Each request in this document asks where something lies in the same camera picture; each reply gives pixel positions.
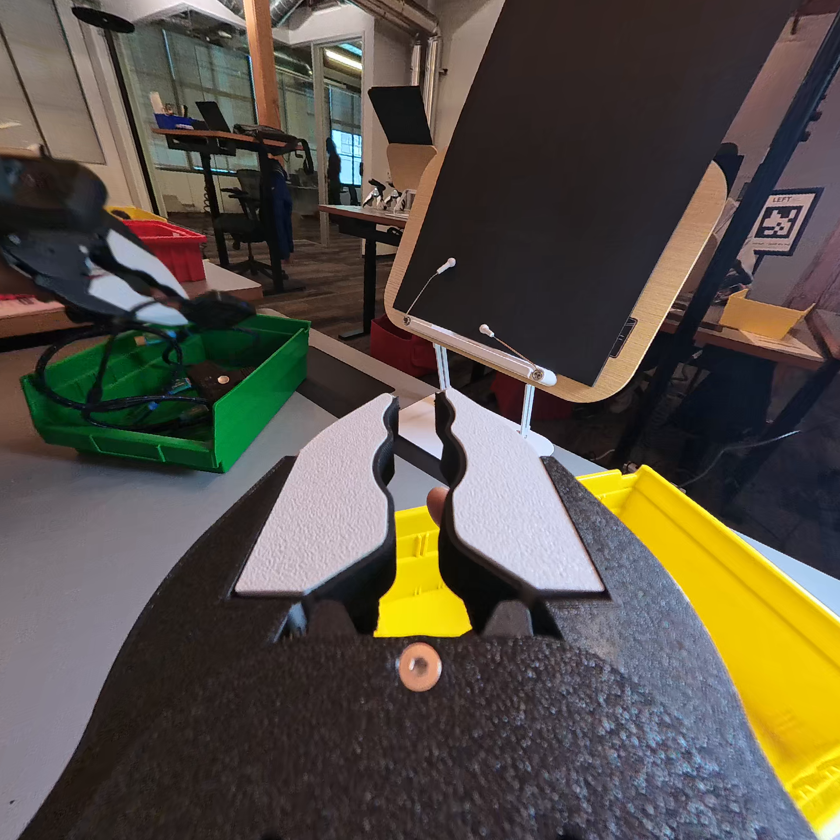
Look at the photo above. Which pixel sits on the yellow plastic bin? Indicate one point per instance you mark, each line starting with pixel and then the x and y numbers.
pixel 735 591

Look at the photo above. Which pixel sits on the yellow cardboard tray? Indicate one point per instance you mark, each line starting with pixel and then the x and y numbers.
pixel 761 315

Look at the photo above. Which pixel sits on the black panel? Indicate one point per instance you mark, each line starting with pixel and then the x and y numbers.
pixel 400 116

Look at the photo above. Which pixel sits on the wooden post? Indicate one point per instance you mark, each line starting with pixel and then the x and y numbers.
pixel 263 59

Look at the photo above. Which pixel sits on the red plastic bin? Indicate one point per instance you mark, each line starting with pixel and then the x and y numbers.
pixel 164 250

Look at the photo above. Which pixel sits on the red bag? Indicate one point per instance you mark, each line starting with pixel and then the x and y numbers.
pixel 400 348

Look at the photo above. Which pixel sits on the black office chair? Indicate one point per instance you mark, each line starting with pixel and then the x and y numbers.
pixel 250 210

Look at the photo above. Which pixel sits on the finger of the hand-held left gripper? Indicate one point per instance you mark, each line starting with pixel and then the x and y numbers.
pixel 145 269
pixel 118 295

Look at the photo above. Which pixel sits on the cluttered wooden desk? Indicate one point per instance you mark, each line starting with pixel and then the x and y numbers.
pixel 361 214

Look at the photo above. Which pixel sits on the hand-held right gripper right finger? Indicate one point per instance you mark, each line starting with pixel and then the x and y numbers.
pixel 519 525

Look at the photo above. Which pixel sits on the tan cardboard sheet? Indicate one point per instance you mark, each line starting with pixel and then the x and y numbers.
pixel 414 168

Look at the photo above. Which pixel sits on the black white marker sign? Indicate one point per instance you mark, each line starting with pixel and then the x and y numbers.
pixel 784 221

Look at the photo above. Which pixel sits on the green plastic bin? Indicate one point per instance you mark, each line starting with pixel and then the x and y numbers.
pixel 263 394

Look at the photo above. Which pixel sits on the black metal pole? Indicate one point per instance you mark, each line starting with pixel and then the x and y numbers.
pixel 735 210

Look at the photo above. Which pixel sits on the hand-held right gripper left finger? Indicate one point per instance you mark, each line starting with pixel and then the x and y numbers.
pixel 322 525

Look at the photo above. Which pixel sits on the long wooden desk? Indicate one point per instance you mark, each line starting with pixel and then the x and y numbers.
pixel 788 348

